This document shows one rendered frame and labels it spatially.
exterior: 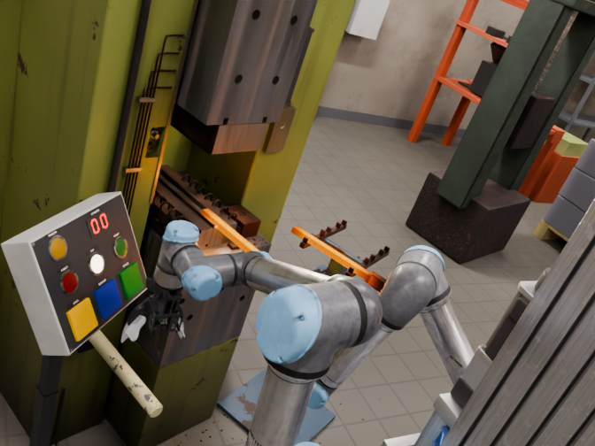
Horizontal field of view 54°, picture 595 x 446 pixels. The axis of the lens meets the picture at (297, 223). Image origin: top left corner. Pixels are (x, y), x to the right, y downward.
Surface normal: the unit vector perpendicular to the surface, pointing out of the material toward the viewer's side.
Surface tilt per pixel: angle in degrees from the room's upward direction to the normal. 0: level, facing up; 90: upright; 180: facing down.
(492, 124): 89
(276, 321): 82
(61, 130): 90
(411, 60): 90
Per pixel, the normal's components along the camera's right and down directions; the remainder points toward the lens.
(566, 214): -0.83, 0.00
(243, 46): 0.68, 0.53
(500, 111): -0.71, 0.10
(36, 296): -0.32, 0.36
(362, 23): 0.41, 0.55
